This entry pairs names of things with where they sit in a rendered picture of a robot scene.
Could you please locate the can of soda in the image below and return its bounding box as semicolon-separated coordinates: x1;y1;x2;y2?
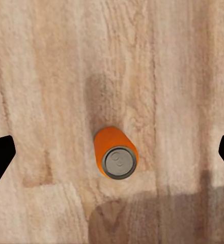
94;127;139;180

